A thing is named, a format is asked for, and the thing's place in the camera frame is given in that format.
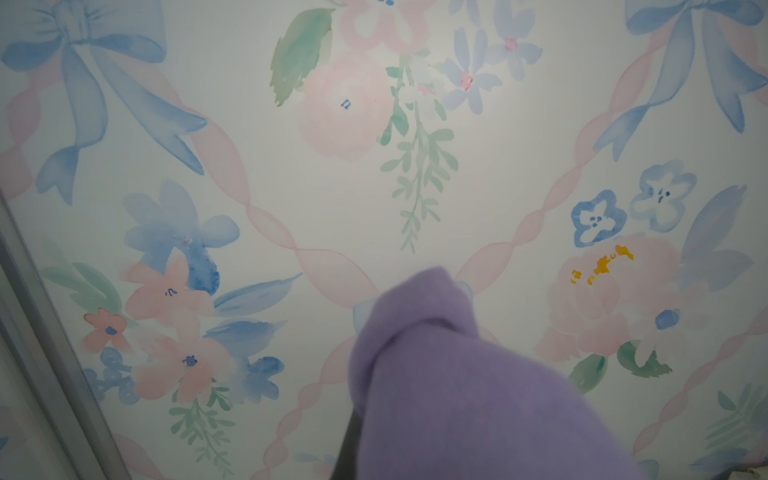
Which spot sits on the purple cloth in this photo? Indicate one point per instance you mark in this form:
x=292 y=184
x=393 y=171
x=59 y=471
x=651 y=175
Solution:
x=439 y=402

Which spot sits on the left aluminium corner post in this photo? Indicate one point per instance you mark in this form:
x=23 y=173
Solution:
x=63 y=401

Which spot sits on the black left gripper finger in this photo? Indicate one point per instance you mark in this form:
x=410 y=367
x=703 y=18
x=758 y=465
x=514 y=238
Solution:
x=346 y=464

